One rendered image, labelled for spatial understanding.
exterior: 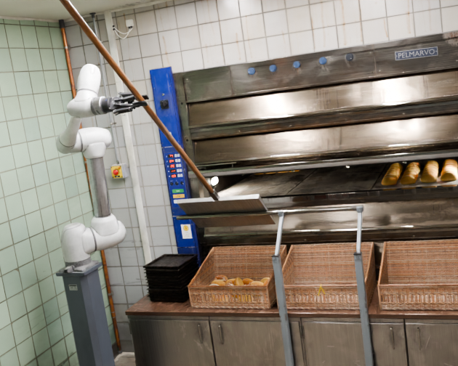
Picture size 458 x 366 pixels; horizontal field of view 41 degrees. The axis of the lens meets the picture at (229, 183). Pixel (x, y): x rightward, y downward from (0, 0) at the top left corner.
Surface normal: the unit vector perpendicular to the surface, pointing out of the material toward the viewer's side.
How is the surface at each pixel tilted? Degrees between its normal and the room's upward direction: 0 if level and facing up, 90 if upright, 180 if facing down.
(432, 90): 70
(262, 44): 90
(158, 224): 90
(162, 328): 90
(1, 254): 90
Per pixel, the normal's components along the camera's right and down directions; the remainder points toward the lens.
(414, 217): -0.37, -0.15
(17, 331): 0.93, -0.07
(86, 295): 0.40, 0.10
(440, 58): -0.35, 0.20
